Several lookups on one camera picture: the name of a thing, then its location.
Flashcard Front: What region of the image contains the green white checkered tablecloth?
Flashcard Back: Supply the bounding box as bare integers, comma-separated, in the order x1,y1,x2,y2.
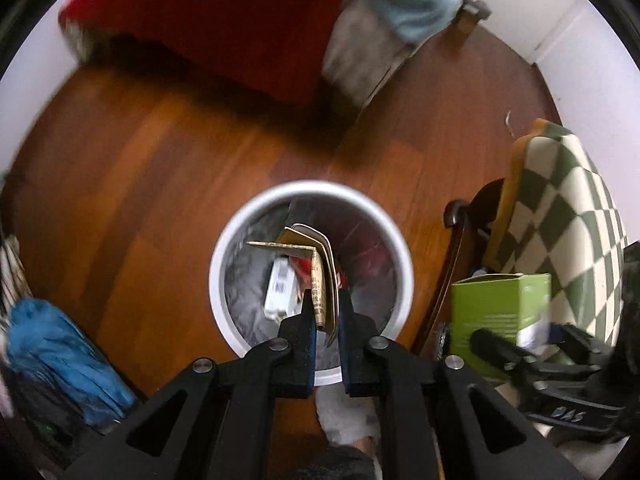
483,119,628,344

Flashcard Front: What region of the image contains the black trash bag liner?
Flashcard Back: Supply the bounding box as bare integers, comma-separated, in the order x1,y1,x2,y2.
222,196,397,347

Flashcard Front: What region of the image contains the red bed blanket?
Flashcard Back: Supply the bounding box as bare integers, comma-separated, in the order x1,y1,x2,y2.
58,0,344,106

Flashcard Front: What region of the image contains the brown cardboard piece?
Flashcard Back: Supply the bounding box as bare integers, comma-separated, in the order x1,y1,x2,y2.
247,223,340,347

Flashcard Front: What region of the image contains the checkered beige quilt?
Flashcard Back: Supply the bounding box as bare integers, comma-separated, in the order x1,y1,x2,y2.
322,0,420,114

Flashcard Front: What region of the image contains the white round trash bin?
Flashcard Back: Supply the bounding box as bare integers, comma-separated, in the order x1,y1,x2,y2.
208,180,414,386

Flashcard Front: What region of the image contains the blue jacket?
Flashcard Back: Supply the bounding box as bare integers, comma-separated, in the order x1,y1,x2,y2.
6,298,138,427

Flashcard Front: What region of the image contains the DHA pure milk carton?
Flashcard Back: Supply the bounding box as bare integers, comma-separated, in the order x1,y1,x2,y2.
288,257,348,290

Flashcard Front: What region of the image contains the white small box in bin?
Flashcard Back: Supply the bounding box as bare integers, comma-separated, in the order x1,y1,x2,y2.
264,257,297,323

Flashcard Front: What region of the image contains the dark wooden chair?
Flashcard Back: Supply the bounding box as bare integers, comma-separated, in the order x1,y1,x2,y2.
410,179,504,360

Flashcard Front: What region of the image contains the green white medicine box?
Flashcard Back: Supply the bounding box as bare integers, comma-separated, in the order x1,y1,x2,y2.
450,273,551,382

